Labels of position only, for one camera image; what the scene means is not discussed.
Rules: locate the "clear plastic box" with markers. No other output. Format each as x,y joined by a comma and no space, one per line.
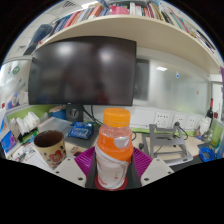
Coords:
55,124

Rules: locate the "grey metal laptop stand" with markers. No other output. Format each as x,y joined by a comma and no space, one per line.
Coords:
166,146

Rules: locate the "white wall socket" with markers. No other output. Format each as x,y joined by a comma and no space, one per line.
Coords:
162,119
180,121

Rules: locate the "wooden shelf with books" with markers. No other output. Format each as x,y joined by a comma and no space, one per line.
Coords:
133,28

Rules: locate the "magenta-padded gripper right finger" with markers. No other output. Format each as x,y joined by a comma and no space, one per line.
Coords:
155,170

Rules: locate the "beige floral cup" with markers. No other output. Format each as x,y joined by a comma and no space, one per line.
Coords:
51,148

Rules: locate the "blue plastic basket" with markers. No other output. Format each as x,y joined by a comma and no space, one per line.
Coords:
207,154

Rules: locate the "flat round red coaster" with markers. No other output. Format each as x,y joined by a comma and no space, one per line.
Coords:
124,186

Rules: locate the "blue round container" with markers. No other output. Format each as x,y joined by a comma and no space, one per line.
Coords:
59,113

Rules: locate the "orange-capped drink bottle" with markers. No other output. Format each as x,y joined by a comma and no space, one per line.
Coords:
115,146

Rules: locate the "dark glass bottle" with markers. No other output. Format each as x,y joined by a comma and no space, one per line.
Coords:
210,111

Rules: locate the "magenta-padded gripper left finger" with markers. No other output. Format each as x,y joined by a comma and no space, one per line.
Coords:
70,171

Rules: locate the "black computer monitor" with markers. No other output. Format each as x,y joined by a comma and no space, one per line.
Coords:
83,71

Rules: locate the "blue snack packet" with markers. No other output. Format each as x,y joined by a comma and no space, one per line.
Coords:
81,130

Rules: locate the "white tissue packs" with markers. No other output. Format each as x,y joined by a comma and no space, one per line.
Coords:
26,123

